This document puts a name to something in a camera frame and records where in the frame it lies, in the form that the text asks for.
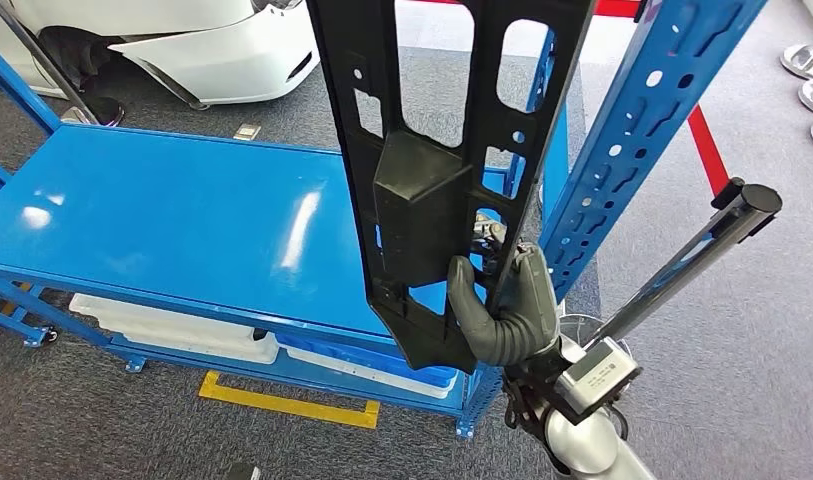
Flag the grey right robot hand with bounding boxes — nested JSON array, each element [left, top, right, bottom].
[[446, 221, 561, 340]]

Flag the black plastic frame part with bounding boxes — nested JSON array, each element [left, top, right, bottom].
[[305, 0, 597, 376]]

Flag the blue metal shelf rack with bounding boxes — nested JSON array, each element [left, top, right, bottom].
[[0, 0, 772, 442]]

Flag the white plastic tray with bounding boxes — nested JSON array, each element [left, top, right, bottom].
[[97, 317, 280, 366], [285, 344, 458, 401], [68, 293, 268, 339]]

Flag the blue plastic bin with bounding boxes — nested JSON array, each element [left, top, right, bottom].
[[273, 331, 460, 391]]

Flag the red barrier belt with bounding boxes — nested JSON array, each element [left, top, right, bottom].
[[405, 0, 644, 19], [686, 104, 733, 197]]

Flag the white car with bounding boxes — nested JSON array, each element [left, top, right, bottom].
[[0, 0, 321, 111]]

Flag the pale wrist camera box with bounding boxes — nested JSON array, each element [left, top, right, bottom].
[[552, 336, 643, 427]]

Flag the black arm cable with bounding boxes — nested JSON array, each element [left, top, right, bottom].
[[501, 370, 560, 475]]

